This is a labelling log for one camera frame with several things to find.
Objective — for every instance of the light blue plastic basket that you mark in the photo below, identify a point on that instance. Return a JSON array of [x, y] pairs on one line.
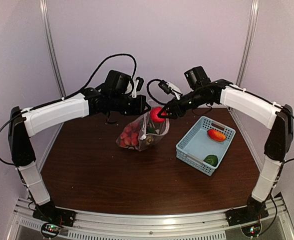
[[195, 145]]

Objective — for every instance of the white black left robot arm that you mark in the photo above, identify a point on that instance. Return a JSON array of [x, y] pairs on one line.
[[30, 121]]

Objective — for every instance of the clear zip top bag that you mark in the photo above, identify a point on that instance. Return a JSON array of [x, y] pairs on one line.
[[161, 128]]

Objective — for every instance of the left aluminium frame post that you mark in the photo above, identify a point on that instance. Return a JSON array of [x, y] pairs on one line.
[[50, 45]]

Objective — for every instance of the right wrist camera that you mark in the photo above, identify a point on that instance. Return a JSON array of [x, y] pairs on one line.
[[169, 88]]

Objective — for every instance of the green cucumber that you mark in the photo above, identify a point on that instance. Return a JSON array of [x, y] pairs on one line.
[[151, 130]]

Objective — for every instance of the front aluminium rail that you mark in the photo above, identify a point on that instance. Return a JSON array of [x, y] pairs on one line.
[[210, 225]]

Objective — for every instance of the green bell pepper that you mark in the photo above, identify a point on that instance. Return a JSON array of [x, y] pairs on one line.
[[212, 160]]

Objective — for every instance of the red peach bunch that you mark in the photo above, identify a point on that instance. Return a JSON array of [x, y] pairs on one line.
[[129, 137]]

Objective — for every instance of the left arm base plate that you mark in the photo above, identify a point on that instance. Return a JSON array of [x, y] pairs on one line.
[[57, 216]]

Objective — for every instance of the dark purple eggplant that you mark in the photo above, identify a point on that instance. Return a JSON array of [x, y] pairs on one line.
[[150, 140]]

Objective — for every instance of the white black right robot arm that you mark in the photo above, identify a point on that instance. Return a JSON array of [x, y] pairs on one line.
[[273, 116]]

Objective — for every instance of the orange red pepper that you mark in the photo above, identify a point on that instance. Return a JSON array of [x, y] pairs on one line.
[[216, 135]]

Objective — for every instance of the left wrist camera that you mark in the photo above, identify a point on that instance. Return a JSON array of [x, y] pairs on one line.
[[137, 86]]

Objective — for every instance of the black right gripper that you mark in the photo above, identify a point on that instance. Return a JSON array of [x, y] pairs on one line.
[[172, 109]]

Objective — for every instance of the red tomato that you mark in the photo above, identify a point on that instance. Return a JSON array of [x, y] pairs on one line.
[[156, 114]]

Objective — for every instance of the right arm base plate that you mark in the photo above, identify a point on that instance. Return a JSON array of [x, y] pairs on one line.
[[244, 215]]

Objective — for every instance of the aluminium frame post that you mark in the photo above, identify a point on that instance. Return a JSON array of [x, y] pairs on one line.
[[50, 45], [252, 24]]

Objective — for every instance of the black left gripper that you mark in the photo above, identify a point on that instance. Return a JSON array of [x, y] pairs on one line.
[[139, 109]]

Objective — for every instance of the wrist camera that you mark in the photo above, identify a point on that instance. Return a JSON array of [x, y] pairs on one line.
[[169, 88], [137, 86]]

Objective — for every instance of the right aluminium frame post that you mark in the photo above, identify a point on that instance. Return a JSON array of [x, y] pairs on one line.
[[252, 24]]

